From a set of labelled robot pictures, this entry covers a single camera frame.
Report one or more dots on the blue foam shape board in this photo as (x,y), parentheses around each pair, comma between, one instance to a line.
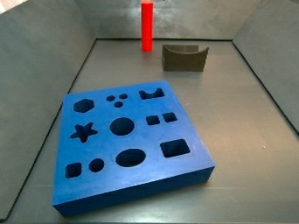
(127,146)

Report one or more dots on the red hexagonal prism peg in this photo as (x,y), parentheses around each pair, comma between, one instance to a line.
(147,25)

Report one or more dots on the dark grey curved block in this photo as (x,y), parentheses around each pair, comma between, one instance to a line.
(184,58)

